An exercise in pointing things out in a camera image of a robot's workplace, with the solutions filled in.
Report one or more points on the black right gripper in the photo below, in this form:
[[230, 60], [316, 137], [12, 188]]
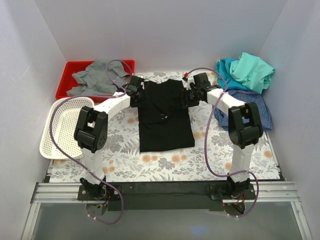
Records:
[[190, 99]]

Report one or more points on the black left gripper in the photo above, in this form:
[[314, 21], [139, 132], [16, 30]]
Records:
[[135, 99]]

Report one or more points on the black floral print t-shirt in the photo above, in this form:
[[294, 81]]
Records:
[[164, 125]]

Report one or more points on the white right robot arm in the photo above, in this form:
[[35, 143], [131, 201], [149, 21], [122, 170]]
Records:
[[244, 127]]

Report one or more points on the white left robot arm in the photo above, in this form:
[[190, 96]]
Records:
[[91, 130]]

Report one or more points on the dark teal shirt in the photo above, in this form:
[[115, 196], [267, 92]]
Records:
[[223, 69]]

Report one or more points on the blue patterned folded shirt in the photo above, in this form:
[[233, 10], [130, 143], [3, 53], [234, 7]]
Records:
[[248, 97]]

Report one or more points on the grey shirt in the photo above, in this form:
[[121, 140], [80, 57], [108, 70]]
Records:
[[100, 78]]

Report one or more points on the red plastic bin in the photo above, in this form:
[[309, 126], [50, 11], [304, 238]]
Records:
[[67, 82]]

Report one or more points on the white perforated plastic basket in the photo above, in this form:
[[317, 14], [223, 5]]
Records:
[[63, 128]]

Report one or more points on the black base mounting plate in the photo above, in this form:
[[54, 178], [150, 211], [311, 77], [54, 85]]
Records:
[[167, 195]]

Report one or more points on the aluminium rail frame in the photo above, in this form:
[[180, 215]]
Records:
[[269, 191]]

